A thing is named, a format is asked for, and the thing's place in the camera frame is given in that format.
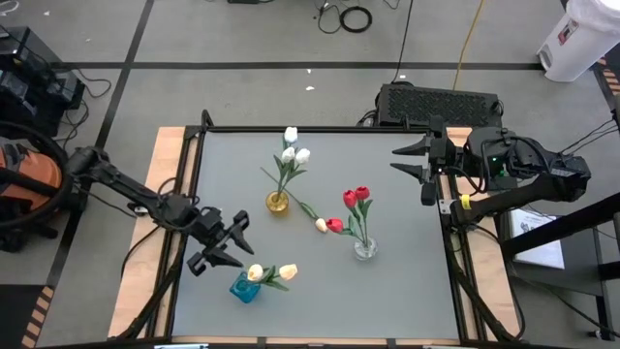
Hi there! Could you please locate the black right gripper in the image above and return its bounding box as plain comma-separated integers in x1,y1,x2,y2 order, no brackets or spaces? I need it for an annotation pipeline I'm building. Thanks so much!
389,115,469,188

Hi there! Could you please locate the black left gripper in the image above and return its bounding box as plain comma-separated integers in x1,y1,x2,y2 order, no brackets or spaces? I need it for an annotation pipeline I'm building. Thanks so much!
191,206,256,269

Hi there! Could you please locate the cream artificial tulip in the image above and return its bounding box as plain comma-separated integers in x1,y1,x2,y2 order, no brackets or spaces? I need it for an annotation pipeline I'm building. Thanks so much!
260,167,329,234
251,263,299,292
245,263,265,287

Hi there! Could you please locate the red artificial tulip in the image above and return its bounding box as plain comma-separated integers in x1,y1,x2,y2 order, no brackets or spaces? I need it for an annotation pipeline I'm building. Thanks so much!
342,189,367,246
325,216,367,247
356,184,375,246

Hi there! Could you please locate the white artificial tulip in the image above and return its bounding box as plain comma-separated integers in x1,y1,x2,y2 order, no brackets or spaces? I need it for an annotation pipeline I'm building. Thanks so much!
272,146,296,198
275,125,299,198
278,147,312,198

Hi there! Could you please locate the teal glass vase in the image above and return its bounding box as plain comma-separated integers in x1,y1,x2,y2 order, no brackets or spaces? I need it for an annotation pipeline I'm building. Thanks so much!
229,270,263,305

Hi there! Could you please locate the yellow glass vase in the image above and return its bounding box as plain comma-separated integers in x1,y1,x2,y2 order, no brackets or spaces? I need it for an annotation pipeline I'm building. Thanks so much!
264,190,291,214

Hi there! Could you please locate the clear glass vase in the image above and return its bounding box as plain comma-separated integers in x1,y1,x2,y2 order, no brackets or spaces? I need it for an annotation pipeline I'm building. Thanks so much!
353,235,380,263

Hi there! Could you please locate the black perforated computer case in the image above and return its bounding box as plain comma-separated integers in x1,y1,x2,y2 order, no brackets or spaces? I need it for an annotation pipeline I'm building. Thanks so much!
376,82,505,130

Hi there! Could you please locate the white paper booklet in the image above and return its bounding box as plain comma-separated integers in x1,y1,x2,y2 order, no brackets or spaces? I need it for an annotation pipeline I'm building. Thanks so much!
508,206,567,270

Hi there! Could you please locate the black metal side table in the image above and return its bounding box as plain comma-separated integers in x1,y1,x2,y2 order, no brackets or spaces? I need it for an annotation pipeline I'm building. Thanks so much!
498,192,620,340

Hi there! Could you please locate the white trash bin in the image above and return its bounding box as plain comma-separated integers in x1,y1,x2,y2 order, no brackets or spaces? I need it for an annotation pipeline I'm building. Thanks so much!
536,0,620,83

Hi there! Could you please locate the orange black shop vacuum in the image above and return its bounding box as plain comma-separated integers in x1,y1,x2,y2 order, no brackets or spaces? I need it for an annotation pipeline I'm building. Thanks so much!
0,138,67,253

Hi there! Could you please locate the black computer tower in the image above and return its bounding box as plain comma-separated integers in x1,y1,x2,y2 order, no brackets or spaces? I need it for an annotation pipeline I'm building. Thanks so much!
0,67,87,140
0,24,63,83

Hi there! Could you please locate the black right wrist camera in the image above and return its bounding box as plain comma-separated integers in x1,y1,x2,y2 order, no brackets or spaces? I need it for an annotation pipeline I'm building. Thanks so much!
419,181,437,207

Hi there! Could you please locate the black aluminium rig frame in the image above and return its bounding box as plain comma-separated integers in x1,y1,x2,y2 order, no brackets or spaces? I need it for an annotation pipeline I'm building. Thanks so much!
108,109,527,349

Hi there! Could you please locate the black hanging cable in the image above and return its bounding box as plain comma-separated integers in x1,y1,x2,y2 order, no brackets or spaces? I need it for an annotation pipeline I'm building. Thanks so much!
395,0,417,81

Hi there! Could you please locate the yellow hanging cable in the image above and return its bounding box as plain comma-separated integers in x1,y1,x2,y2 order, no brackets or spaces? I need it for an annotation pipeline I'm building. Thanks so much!
452,0,486,91

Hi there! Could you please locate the coiled black cable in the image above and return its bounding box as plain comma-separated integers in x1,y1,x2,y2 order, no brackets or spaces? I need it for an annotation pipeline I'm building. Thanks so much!
338,5,374,34

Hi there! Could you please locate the black vacuum hose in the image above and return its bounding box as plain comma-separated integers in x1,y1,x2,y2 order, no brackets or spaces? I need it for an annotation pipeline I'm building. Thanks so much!
0,119,77,232

